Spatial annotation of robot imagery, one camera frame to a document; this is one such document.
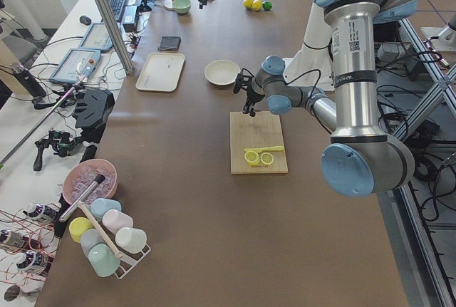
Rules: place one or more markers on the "cream rabbit tray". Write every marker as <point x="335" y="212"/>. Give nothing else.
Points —
<point x="161" y="72"/>

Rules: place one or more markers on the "mint green bowl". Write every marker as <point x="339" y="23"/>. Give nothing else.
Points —
<point x="181" y="6"/>

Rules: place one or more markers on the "wooden cutting board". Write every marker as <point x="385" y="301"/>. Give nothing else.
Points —
<point x="264" y="130"/>

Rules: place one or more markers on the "round wooden rack base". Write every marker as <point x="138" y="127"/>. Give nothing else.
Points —
<point x="169" y="5"/>

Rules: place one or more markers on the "cream round plate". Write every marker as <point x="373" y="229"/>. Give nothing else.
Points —
<point x="221" y="72"/>

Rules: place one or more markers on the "yellow plastic knife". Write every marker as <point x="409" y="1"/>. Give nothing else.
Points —
<point x="277" y="148"/>

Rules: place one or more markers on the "yellow lemon left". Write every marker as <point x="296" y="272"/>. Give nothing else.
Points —
<point x="257" y="5"/>

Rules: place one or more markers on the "grey folded cloth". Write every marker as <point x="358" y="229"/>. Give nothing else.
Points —
<point x="169" y="43"/>

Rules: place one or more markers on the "green lime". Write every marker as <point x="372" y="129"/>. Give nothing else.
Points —
<point x="267" y="5"/>

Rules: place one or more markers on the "black keyboard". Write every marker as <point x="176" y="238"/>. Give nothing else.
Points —
<point x="117" y="7"/>

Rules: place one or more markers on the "blue teach pendant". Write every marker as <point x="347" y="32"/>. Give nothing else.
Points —
<point x="77" y="62"/>
<point x="97" y="38"/>

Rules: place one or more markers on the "pink cup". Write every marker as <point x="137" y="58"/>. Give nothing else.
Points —
<point x="114" y="220"/>

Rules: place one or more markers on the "white cup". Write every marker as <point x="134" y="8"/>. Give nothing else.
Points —
<point x="131" y="239"/>

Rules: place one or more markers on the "blue cup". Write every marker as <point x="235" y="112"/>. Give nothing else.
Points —
<point x="101" y="205"/>

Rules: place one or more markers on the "pink bowl with ice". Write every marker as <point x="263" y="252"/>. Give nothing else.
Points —
<point x="84" y="174"/>

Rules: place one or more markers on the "grey cup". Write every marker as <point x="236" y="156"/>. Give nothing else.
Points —
<point x="89" y="239"/>

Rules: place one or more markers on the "yellow cup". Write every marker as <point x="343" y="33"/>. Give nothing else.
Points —
<point x="78" y="227"/>

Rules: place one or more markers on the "mint green cup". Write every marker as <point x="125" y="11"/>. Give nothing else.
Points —
<point x="103" y="260"/>

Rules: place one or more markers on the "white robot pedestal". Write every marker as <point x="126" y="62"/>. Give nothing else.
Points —
<point x="312" y="64"/>

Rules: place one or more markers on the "white wire cup rack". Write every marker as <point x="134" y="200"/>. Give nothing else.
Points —
<point x="129" y="261"/>

